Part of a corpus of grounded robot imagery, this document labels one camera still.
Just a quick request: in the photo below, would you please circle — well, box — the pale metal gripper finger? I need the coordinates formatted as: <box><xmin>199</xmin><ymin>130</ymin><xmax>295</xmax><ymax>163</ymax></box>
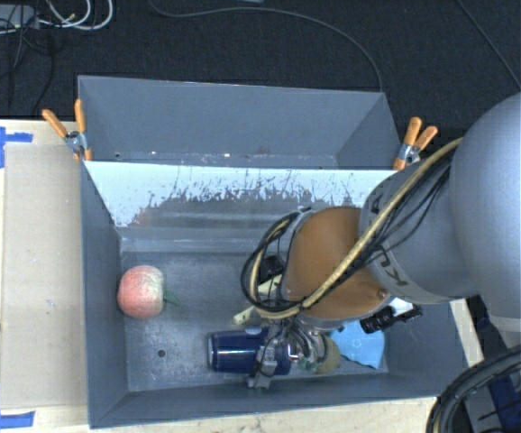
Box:
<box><xmin>279</xmin><ymin>339</ymin><xmax>301</xmax><ymax>371</ymax></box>
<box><xmin>245</xmin><ymin>337</ymin><xmax>279</xmax><ymax>390</ymax></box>

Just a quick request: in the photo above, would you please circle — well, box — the tan round ball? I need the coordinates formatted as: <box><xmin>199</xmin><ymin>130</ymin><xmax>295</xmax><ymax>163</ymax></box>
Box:
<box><xmin>315</xmin><ymin>335</ymin><xmax>343</xmax><ymax>375</ymax></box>

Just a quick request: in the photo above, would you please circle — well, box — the dark blue can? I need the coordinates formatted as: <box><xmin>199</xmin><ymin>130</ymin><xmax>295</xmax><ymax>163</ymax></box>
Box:
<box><xmin>206</xmin><ymin>328</ymin><xmax>294</xmax><ymax>376</ymax></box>

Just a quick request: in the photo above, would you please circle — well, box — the light blue cloth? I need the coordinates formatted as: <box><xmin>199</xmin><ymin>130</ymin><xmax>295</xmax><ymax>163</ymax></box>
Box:
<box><xmin>331</xmin><ymin>319</ymin><xmax>386</xmax><ymax>371</ymax></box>

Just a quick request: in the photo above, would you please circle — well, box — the pink toy peach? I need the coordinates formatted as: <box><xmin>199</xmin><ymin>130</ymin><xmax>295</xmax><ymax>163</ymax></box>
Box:
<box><xmin>116</xmin><ymin>264</ymin><xmax>182</xmax><ymax>320</ymax></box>

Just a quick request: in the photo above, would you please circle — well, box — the pale wood flat board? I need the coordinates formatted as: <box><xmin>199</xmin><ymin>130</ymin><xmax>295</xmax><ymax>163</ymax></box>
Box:
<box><xmin>0</xmin><ymin>142</ymin><xmax>89</xmax><ymax>410</ymax></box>

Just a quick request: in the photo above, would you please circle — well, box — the grey metal bin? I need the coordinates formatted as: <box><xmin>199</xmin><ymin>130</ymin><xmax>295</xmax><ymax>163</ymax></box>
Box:
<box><xmin>78</xmin><ymin>75</ymin><xmax>470</xmax><ymax>430</ymax></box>

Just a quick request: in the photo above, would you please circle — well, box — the black cylinder on white bracket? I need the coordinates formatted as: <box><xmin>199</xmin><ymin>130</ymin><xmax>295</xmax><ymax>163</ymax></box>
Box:
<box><xmin>358</xmin><ymin>297</ymin><xmax>424</xmax><ymax>336</ymax></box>

